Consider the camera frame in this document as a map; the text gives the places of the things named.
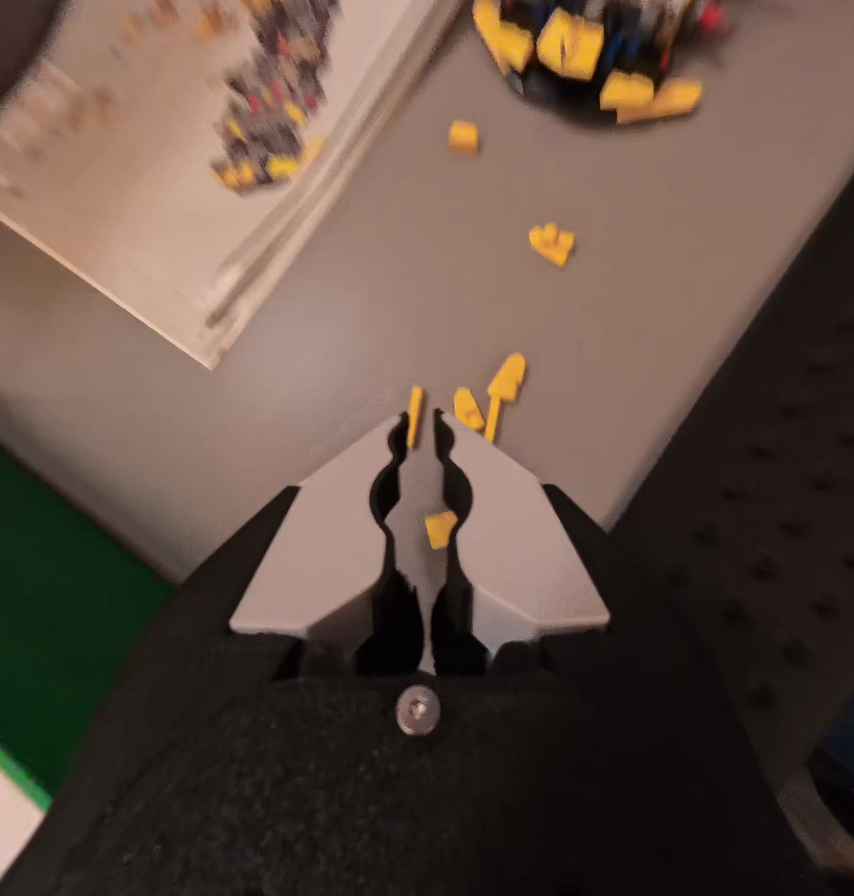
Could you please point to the white paper sheet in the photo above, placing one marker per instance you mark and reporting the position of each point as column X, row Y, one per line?
column 0, row 826

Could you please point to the lego car chassis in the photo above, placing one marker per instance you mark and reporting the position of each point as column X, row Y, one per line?
column 574, row 49

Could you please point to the yellow lego axle piece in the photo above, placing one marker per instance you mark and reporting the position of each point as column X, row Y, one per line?
column 505, row 385

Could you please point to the yellow lego beam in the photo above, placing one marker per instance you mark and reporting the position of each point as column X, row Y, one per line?
column 414, row 416

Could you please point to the small yellow lego connector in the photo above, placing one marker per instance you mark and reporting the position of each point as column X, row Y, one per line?
column 463, row 136

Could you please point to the lego instruction booklet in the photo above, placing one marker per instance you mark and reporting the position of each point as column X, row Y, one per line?
column 154, row 210

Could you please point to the yellow lego wedge piece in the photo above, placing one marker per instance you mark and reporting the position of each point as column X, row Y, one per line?
column 467, row 409

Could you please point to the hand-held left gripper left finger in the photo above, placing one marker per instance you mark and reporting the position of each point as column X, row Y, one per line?
column 315, row 560

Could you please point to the yellow lego pin connector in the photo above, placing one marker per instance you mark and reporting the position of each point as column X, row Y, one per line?
column 551, row 241

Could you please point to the green storage bin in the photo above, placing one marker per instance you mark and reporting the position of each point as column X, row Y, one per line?
column 49, row 595

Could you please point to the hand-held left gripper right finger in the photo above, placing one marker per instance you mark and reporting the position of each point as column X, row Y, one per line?
column 532, row 560

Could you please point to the black dotted floor mat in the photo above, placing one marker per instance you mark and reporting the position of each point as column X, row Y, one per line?
column 762, row 490

